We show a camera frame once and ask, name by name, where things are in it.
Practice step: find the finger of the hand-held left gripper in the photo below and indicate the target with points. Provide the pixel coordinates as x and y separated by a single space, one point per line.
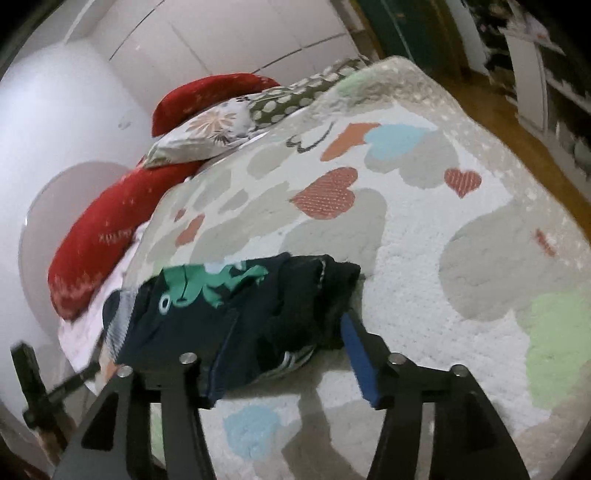
39 392

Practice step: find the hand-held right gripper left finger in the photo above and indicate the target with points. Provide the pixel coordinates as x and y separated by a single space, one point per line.
184 378

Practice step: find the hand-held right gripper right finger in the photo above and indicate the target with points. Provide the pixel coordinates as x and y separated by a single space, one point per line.
360 360

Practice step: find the navy pants with striped lining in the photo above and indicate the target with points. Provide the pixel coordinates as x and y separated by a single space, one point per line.
258 323

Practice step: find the pink bed sheet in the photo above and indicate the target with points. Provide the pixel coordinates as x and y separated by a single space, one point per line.
83 341

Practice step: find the heart pattern quilted blanket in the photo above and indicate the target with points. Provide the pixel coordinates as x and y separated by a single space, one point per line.
406 286

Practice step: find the long red printed cushion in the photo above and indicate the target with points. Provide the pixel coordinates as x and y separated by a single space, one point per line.
106 230

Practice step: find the white round headboard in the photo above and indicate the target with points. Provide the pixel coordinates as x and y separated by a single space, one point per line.
51 221

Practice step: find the floral pillow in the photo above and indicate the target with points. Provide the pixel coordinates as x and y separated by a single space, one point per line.
207 131

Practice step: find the green pillow with white dots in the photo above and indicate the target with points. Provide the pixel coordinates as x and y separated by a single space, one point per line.
286 99

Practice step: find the green door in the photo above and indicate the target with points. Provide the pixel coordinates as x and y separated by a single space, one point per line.
406 32

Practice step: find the white shelf unit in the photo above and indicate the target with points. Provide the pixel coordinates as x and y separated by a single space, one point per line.
531 74

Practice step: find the white wardrobe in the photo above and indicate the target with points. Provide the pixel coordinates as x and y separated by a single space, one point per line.
221 41

